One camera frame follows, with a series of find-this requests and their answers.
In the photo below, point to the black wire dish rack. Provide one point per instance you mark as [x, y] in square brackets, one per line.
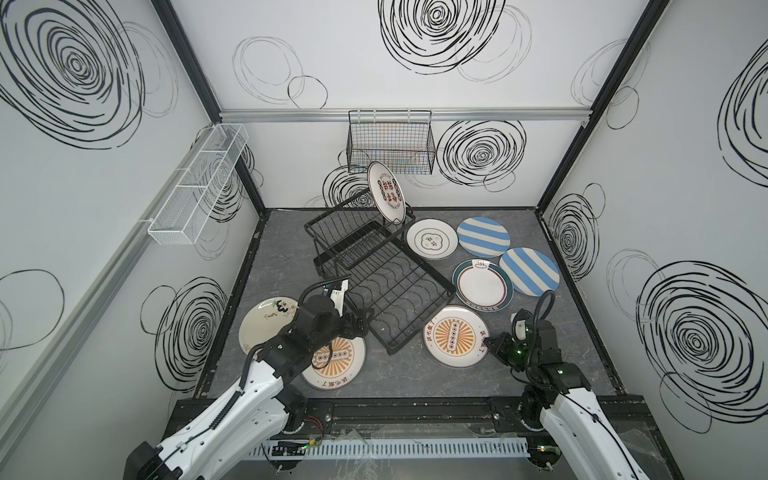
[354, 240]

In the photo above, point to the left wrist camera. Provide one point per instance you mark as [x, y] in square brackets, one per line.
[337, 295]

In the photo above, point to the white plate black flower outline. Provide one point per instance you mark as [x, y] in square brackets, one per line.
[432, 239]

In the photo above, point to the orange sunburst plate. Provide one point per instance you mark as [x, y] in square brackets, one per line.
[455, 337]
[334, 366]

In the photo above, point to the cream floral plate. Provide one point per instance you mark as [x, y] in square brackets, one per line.
[265, 320]

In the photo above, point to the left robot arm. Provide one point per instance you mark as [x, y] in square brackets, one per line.
[262, 402]

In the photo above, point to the grey slotted cable duct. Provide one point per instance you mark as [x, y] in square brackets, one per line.
[434, 448]

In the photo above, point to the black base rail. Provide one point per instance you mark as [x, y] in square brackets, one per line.
[500, 412]

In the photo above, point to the white plate green red rim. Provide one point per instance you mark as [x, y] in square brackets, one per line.
[482, 285]

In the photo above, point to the black wire wall basket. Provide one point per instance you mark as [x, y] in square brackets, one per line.
[402, 140]

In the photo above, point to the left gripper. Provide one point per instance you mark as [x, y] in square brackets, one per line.
[361, 327]

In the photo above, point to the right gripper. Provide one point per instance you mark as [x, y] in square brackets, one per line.
[499, 347]

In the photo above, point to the white plate red characters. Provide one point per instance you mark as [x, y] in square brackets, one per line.
[386, 192]

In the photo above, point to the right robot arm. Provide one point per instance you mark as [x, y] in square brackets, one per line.
[558, 398]

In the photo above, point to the blue striped plate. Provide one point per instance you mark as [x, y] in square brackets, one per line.
[532, 273]
[483, 237]

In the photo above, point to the white mesh wall shelf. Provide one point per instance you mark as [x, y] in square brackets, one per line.
[191, 203]

